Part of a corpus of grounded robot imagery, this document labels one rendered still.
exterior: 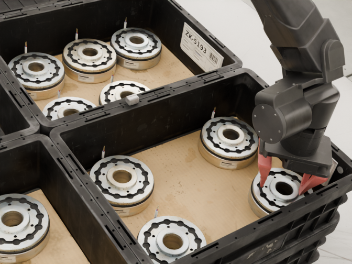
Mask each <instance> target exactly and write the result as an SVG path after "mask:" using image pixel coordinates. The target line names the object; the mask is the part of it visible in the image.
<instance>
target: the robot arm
mask: <svg viewBox="0 0 352 264"><path fill-rule="evenodd" d="M250 1H251V2H252V4H253V6H254V8H255V9H256V11H257V13H258V15H259V17H260V20H261V22H262V24H263V30H264V32H265V34H266V35H267V37H268V38H269V40H270V42H271V45H270V48H271V50H272V51H273V53H274V55H275V56H276V58H277V59H278V61H279V63H280V64H281V69H282V76H283V78H282V79H279V80H277V81H275V84H273V85H271V86H269V87H267V88H266V89H264V90H261V91H260V92H258V93H257V94H256V96H255V105H256V107H255V108H254V110H253V112H252V124H253V126H254V129H255V131H256V133H257V135H258V136H259V150H258V168H259V172H260V175H261V177H260V187H261V188H262V187H263V185H264V183H265V181H266V179H267V177H268V175H269V172H270V170H271V167H272V157H277V158H282V159H283V160H282V166H283V168H284V169H287V170H291V171H296V172H301V173H304V175H303V178H302V180H301V184H300V187H299V195H302V194H304V193H305V192H306V191H308V190H309V189H311V188H313V187H315V186H317V185H319V184H322V183H324V182H326V181H327V179H328V177H329V175H330V168H331V166H332V164H333V160H332V148H331V139H330V138H329V137H328V136H324V133H325V131H326V128H327V125H328V123H329V121H330V119H331V116H332V114H333V112H334V109H335V107H336V105H337V103H338V100H339V98H340V92H339V90H338V88H337V87H336V86H335V85H334V84H332V81H335V80H337V79H339V78H342V77H343V76H344V73H343V66H344V65H345V54H344V47H343V44H342V43H341V41H340V38H339V36H338V34H337V33H336V31H335V29H334V27H333V25H332V23H331V21H330V19H329V18H323V17H322V15H321V13H320V11H319V9H318V8H317V6H316V5H315V3H314V2H313V1H312V0H250ZM311 175H312V176H311ZM310 176H311V177H310ZM309 177H310V179H309Z"/></svg>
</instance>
